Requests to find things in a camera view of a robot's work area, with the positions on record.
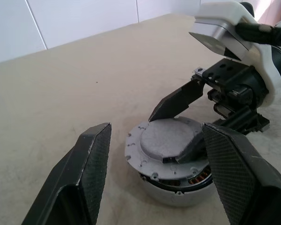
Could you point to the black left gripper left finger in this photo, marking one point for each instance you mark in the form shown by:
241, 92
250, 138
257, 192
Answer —
79, 173

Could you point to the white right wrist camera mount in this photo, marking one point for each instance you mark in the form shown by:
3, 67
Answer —
224, 9

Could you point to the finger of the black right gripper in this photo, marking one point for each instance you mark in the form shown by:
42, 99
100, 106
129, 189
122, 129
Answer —
194, 152

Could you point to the silver motor housing with windings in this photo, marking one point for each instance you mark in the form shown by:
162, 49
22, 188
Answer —
168, 197

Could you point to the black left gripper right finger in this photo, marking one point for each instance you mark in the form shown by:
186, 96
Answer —
248, 178

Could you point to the silver round electric motor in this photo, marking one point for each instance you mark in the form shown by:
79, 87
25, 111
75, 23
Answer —
159, 140

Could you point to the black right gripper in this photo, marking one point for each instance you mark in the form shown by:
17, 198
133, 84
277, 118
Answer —
234, 77

